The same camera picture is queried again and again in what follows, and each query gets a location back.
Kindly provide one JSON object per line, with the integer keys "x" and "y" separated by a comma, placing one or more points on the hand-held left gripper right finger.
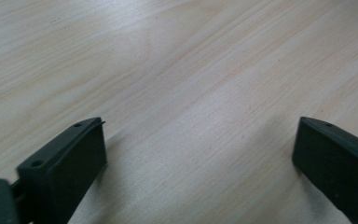
{"x": 335, "y": 161}

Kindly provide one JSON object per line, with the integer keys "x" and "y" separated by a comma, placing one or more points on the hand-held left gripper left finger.
{"x": 62, "y": 168}

